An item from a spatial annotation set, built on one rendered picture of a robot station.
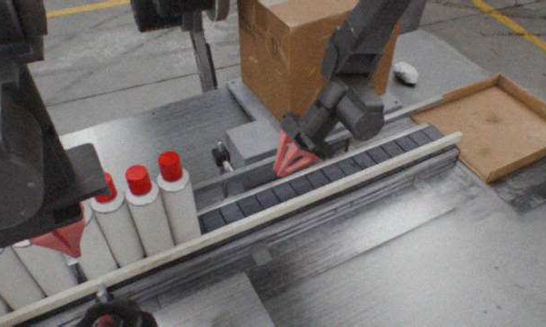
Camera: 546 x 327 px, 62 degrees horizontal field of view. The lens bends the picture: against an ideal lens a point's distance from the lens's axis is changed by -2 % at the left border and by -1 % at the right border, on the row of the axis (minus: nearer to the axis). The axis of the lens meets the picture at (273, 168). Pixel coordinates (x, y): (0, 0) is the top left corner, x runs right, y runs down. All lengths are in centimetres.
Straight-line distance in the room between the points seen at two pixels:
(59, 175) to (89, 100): 240
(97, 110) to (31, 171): 241
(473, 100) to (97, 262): 99
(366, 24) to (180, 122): 62
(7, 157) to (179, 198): 47
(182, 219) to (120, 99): 200
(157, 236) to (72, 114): 199
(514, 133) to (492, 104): 12
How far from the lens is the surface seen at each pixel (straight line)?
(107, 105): 271
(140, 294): 84
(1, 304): 84
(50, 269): 77
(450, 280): 91
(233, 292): 79
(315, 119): 78
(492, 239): 100
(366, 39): 71
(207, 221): 87
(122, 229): 75
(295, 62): 98
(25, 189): 30
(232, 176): 83
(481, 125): 124
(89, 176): 41
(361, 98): 72
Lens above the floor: 156
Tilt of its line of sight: 46 degrees down
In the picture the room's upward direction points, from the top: straight up
